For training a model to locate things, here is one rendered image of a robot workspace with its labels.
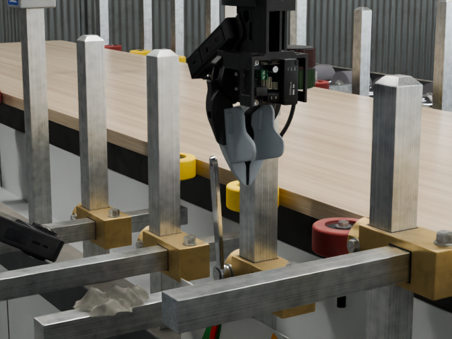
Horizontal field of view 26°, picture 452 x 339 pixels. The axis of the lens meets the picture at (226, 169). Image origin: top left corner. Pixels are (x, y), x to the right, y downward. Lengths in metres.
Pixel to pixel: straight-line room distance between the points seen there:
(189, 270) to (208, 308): 0.54
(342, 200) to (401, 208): 0.42
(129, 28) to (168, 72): 6.45
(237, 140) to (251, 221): 0.18
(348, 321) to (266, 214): 0.30
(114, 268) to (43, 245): 0.35
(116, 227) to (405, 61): 6.80
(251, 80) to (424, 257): 0.25
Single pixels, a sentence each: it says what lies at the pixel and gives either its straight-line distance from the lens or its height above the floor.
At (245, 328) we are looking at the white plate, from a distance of 1.26.
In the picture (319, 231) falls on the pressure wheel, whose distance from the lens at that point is 1.24.
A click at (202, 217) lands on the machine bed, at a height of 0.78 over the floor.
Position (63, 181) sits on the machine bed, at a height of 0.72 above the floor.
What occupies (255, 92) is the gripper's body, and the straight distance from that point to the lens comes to 1.02.
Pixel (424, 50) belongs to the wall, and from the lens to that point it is 8.34.
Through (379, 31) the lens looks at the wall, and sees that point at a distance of 8.20.
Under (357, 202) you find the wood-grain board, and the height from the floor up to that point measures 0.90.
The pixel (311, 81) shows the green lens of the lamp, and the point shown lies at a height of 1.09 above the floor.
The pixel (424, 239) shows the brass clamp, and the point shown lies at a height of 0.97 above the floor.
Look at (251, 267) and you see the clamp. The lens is 1.22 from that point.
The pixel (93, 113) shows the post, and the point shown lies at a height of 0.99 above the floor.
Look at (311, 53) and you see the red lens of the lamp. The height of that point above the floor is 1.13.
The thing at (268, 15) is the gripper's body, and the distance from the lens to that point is 1.01.
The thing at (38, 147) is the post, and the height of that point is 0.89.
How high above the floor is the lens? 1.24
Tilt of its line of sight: 12 degrees down
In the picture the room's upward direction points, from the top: straight up
